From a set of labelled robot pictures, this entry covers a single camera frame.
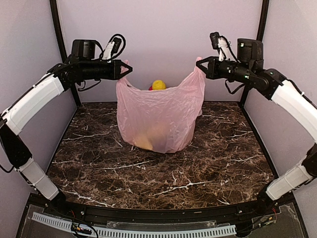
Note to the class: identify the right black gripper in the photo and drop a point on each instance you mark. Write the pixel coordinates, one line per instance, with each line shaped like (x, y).
(212, 72)

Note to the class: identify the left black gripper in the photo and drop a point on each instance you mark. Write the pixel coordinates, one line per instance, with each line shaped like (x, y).
(116, 74)

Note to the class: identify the pink plastic bag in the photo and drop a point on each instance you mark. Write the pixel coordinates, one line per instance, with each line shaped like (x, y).
(160, 120)

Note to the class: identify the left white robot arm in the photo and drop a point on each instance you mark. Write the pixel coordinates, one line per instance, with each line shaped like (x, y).
(56, 81)

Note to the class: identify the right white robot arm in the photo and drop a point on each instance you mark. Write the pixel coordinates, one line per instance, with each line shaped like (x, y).
(275, 87)

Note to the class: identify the large yellow lemon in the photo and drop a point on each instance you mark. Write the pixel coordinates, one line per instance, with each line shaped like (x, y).
(158, 85)

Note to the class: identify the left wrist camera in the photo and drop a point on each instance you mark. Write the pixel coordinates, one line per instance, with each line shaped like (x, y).
(114, 48)

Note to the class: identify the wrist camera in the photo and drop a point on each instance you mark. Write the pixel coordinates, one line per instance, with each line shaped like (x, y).
(114, 48)
(221, 44)

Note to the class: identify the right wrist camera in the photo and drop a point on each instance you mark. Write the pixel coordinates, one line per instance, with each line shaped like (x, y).
(221, 44)

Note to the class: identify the right black frame post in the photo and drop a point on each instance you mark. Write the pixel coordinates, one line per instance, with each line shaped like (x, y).
(260, 35)

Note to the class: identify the black frame post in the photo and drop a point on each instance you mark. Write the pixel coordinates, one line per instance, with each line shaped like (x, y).
(260, 35)
(61, 45)

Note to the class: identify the left black frame post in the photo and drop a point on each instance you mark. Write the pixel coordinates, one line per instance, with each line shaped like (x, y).
(61, 45)

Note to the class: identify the black front rail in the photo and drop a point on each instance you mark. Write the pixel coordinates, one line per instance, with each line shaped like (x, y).
(241, 212)

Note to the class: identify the white cable duct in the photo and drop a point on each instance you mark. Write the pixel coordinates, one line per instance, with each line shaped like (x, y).
(137, 230)

